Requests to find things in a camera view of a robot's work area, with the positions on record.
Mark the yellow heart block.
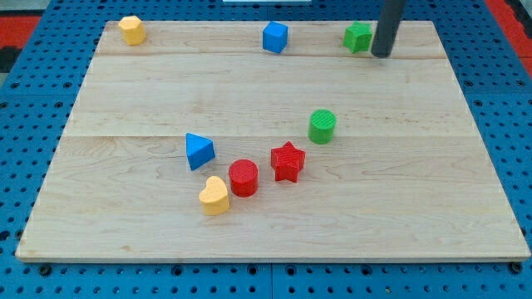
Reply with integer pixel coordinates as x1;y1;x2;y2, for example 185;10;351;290
199;176;230;216

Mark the green star block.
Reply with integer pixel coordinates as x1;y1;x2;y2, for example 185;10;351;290
342;21;372;53

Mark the blue cube block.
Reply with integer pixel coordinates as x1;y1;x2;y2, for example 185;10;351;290
262;22;288;54

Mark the yellow hexagon block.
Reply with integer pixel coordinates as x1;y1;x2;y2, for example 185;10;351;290
118;16;146;46

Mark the light wooden board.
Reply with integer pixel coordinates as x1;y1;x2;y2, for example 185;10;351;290
16;21;530;263

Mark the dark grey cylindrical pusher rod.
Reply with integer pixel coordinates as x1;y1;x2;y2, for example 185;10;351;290
371;0;406;58

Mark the green cylinder block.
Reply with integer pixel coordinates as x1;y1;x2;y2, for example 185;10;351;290
308;109;337;145

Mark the blue triangle block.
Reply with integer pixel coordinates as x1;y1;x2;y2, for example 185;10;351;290
185;133;215;170

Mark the red cylinder block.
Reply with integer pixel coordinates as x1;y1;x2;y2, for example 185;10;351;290
229;159;259;197

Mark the red star block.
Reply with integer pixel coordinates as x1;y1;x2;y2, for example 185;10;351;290
270;141;306;183

